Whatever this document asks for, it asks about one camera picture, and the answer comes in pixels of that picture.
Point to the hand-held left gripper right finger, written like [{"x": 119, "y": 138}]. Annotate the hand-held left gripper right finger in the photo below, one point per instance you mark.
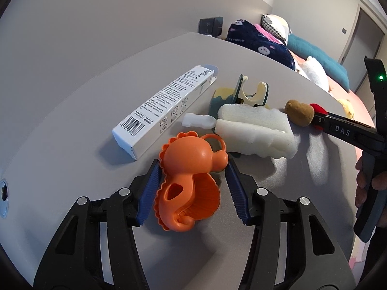
[{"x": 237, "y": 193}]

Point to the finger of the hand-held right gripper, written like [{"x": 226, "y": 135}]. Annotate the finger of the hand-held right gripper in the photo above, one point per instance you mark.
[{"x": 322, "y": 122}]

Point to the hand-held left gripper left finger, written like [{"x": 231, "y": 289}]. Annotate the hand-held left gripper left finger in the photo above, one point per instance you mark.
[{"x": 149, "y": 193}]

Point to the orange seahorse toy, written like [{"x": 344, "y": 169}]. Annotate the orange seahorse toy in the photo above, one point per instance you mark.
[{"x": 187, "y": 157}]

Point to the person's right hand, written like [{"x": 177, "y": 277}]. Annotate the person's right hand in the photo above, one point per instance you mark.
[{"x": 359, "y": 184}]

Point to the brown plush toy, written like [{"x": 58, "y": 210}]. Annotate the brown plush toy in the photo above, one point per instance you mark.
[{"x": 299, "y": 111}]

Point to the yellow duck plush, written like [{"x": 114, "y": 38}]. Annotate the yellow duck plush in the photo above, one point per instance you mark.
[{"x": 346, "y": 105}]

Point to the pink bed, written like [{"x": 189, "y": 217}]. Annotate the pink bed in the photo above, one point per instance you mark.
[{"x": 359, "y": 108}]

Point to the white plush toy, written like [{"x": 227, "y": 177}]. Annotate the white plush toy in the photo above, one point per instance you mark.
[{"x": 314, "y": 72}]

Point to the white sponge brush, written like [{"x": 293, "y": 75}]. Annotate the white sponge brush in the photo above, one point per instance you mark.
[{"x": 254, "y": 133}]

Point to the teal pillow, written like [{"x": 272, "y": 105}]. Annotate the teal pillow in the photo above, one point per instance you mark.
[{"x": 314, "y": 54}]

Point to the white printed carton box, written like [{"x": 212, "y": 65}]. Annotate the white printed carton box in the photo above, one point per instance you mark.
[{"x": 169, "y": 105}]

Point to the teal cream plastic holder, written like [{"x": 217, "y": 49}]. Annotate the teal cream plastic holder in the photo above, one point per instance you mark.
[{"x": 223, "y": 99}]

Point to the dark door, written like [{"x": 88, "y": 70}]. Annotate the dark door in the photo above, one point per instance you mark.
[{"x": 362, "y": 36}]

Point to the navy printed blanket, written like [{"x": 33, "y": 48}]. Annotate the navy printed blanket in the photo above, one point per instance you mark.
[{"x": 257, "y": 39}]

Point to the pink cloth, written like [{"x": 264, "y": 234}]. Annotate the pink cloth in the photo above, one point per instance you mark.
[{"x": 264, "y": 33}]

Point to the checkered pillow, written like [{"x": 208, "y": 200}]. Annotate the checkered pillow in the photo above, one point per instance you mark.
[{"x": 276, "y": 25}]

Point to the metal table grommet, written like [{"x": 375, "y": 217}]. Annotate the metal table grommet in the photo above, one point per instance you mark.
[{"x": 3, "y": 198}]

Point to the dark wall socket panel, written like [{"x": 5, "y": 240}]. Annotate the dark wall socket panel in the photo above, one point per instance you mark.
[{"x": 210, "y": 25}]

